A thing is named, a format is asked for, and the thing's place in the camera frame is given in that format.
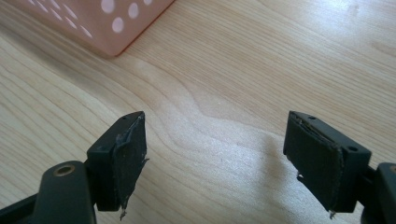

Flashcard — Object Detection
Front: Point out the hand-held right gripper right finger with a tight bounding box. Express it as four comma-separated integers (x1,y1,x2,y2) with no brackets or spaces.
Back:
282,110,373,219

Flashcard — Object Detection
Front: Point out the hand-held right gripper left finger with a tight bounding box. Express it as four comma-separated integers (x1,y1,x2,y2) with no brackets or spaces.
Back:
86,110,149,221

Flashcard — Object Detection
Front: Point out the pink perforated plastic basket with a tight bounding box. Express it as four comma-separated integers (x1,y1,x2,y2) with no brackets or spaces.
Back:
4,0,176,58

